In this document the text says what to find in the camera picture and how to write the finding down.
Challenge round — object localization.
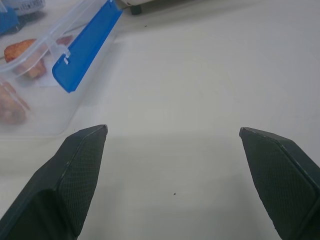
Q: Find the blue container lid clip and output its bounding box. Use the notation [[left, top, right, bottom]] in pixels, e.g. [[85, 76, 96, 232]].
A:
[[0, 4, 21, 36], [51, 0, 124, 94]]

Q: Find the clear plastic food container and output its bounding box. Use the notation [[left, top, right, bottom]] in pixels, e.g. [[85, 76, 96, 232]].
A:
[[0, 0, 124, 137]]

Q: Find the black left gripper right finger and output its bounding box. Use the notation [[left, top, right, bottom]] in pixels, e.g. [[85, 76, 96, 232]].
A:
[[238, 126, 320, 240]]

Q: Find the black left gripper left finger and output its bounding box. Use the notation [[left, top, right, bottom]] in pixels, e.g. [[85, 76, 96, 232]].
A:
[[0, 124, 109, 240]]

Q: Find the red-brown food piece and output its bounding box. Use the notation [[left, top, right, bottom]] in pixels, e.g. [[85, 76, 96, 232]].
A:
[[3, 34, 74, 81]]

